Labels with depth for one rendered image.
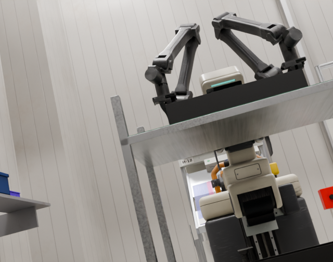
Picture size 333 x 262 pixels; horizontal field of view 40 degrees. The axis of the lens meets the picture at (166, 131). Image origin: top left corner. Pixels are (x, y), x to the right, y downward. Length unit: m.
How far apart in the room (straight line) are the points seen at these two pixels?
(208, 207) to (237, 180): 0.31
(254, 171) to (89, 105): 5.34
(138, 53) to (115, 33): 0.55
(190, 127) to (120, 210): 5.44
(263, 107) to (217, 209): 1.05
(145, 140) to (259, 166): 0.85
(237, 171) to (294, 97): 0.78
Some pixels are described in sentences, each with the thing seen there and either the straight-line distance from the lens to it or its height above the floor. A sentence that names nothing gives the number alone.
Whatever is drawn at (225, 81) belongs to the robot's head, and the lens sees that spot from 2.24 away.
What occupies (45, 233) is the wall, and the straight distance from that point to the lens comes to 6.05.
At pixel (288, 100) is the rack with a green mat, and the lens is 1.49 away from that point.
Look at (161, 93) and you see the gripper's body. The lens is 1.94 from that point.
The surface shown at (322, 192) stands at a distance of 3.78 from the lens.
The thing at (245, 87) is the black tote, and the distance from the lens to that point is 1.86.
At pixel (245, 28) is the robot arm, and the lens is 2.17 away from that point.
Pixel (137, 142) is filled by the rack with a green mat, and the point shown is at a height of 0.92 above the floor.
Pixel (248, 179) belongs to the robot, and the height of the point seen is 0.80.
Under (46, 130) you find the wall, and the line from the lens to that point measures 6.25.
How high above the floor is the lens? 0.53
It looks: 16 degrees up
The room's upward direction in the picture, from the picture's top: 14 degrees counter-clockwise
